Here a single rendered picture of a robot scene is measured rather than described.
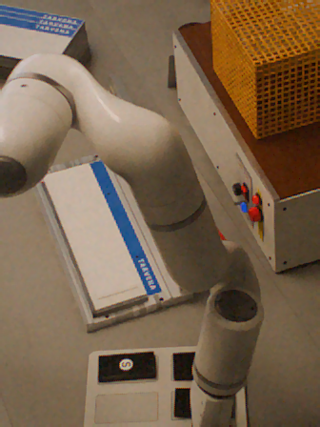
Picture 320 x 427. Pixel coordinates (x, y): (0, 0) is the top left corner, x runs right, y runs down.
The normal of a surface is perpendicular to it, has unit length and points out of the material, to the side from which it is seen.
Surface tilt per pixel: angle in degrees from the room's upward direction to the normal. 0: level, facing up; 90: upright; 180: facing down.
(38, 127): 43
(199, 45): 0
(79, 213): 0
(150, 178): 83
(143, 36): 0
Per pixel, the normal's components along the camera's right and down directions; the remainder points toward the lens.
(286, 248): 0.32, 0.65
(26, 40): -0.08, -0.71
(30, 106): 0.29, -0.64
